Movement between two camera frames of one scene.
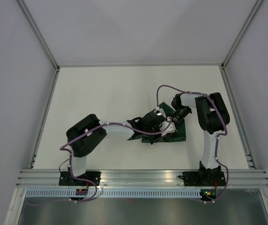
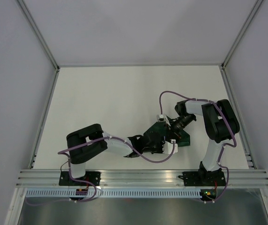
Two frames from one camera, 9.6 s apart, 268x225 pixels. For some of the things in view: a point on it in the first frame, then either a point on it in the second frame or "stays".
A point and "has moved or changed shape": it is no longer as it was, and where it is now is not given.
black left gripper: x=157 y=126 to x=160 y=151
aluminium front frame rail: x=35 y=178 stays
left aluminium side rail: x=52 y=87 stays
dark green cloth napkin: x=178 y=135 has moved or changed shape
